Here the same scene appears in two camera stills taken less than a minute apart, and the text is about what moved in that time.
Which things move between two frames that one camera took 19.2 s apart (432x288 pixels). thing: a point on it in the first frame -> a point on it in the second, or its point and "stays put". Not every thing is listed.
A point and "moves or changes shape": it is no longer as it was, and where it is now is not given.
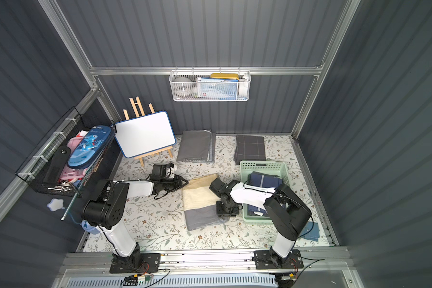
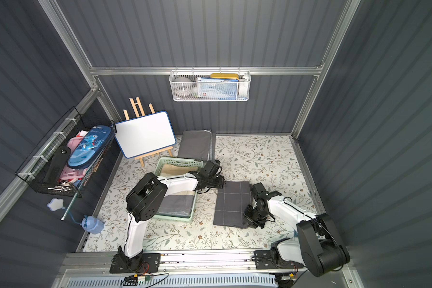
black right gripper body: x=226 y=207 -> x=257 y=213
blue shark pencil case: x=90 y=145 stays put
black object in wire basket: x=59 y=158 stays put
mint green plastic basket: x=275 y=167 -> x=183 y=161
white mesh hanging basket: x=210 y=86 stays put
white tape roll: x=182 y=87 stays put
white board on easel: x=144 y=134 stays put
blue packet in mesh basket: x=222 y=89 stays put
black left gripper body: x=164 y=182 -> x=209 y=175
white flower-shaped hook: x=55 y=204 stays put
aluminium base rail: x=204 y=260 stays put
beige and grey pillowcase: x=200 y=203 -> x=179 y=204
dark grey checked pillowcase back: x=249 y=147 moves or changes shape
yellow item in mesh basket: x=227 y=75 stays put
